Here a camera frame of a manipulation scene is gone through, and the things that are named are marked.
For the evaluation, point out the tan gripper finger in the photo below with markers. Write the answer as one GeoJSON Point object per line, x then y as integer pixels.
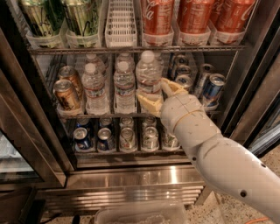
{"type": "Point", "coordinates": [172, 88]}
{"type": "Point", "coordinates": [151, 103]}

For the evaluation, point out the water bottle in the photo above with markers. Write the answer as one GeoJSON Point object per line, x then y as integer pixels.
{"type": "Point", "coordinates": [93, 58]}
{"type": "Point", "coordinates": [125, 90]}
{"type": "Point", "coordinates": [125, 57]}
{"type": "Point", "coordinates": [94, 87]}
{"type": "Point", "coordinates": [148, 75]}

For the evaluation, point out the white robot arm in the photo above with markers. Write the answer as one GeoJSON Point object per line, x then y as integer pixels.
{"type": "Point", "coordinates": [225, 165]}

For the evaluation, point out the empty white shelf tray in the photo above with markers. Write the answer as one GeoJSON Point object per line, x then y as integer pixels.
{"type": "Point", "coordinates": [121, 27]}

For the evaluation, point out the fridge door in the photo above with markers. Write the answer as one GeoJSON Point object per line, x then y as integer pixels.
{"type": "Point", "coordinates": [251, 97]}

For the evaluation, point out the steel fridge cabinet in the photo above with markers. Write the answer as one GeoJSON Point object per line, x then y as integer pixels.
{"type": "Point", "coordinates": [85, 182]}

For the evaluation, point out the front silver energy can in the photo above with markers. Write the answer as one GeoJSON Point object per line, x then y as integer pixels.
{"type": "Point", "coordinates": [185, 81]}

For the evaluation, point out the middle silver energy can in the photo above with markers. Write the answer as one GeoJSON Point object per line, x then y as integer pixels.
{"type": "Point", "coordinates": [178, 70]}

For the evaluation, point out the rear silver energy can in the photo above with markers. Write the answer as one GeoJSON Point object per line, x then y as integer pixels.
{"type": "Point", "coordinates": [177, 59]}

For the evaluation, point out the green white soda can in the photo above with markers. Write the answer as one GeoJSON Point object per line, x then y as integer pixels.
{"type": "Point", "coordinates": [150, 138]}

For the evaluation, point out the rear right silver can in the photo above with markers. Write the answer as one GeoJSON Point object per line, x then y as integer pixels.
{"type": "Point", "coordinates": [205, 70]}

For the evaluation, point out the blue silver energy can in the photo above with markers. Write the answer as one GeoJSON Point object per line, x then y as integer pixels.
{"type": "Point", "coordinates": [213, 88]}

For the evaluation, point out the rightmost bottom soda can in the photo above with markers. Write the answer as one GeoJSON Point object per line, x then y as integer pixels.
{"type": "Point", "coordinates": [170, 142]}

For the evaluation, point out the blue soda can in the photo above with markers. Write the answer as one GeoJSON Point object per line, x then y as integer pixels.
{"type": "Point", "coordinates": [106, 141]}
{"type": "Point", "coordinates": [82, 139]}

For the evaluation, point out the middle red cola can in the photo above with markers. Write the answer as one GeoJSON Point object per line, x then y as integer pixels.
{"type": "Point", "coordinates": [193, 15]}

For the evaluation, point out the red cola can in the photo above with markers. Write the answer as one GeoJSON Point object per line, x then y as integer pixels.
{"type": "Point", "coordinates": [157, 16]}
{"type": "Point", "coordinates": [193, 15]}
{"type": "Point", "coordinates": [232, 15]}

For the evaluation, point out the left red cola can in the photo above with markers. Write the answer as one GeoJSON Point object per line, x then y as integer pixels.
{"type": "Point", "coordinates": [157, 16]}

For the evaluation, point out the left blue soda can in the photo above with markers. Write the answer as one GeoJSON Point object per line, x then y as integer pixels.
{"type": "Point", "coordinates": [82, 139]}

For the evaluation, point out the right red cola can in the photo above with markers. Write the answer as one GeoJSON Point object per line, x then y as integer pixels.
{"type": "Point", "coordinates": [232, 15]}

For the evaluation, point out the front gold can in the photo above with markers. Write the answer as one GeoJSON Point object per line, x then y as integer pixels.
{"type": "Point", "coordinates": [66, 94]}

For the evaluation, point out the gold can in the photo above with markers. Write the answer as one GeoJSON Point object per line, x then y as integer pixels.
{"type": "Point", "coordinates": [71, 74]}
{"type": "Point", "coordinates": [66, 94]}

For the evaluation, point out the rear gold can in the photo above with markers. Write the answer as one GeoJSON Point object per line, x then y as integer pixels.
{"type": "Point", "coordinates": [71, 74]}

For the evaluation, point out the right green can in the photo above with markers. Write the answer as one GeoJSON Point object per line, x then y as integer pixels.
{"type": "Point", "coordinates": [81, 16]}

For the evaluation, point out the left green can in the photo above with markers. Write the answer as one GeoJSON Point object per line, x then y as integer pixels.
{"type": "Point", "coordinates": [44, 17]}

